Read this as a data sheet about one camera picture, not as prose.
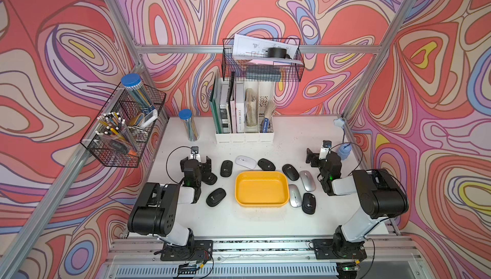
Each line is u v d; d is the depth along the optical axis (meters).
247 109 0.96
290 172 0.94
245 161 0.98
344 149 0.95
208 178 0.90
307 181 0.91
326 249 0.73
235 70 1.01
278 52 0.82
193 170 0.71
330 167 0.73
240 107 0.93
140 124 0.75
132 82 0.70
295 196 0.86
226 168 0.94
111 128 0.58
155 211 0.44
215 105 0.87
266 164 0.96
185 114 1.23
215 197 0.86
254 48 0.86
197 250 0.74
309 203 0.84
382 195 0.48
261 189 0.89
